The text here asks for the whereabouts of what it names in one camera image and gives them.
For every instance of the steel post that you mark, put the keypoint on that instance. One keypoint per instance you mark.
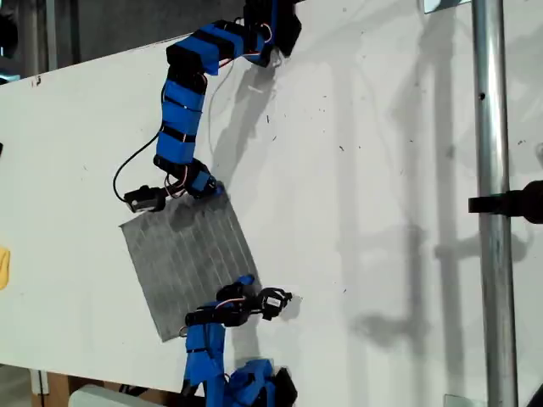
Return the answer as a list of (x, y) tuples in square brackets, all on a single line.
[(492, 127)]

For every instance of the black camera box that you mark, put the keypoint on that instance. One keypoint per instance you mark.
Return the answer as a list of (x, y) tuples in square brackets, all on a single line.
[(273, 303), (144, 199)]

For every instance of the black clamp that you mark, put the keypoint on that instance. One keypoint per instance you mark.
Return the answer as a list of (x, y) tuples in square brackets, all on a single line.
[(509, 203)]

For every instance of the grey striped towel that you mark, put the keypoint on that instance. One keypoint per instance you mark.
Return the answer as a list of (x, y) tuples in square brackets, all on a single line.
[(191, 263)]

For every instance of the yellow object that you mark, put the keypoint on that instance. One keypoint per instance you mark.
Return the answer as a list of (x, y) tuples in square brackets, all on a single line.
[(3, 269)]

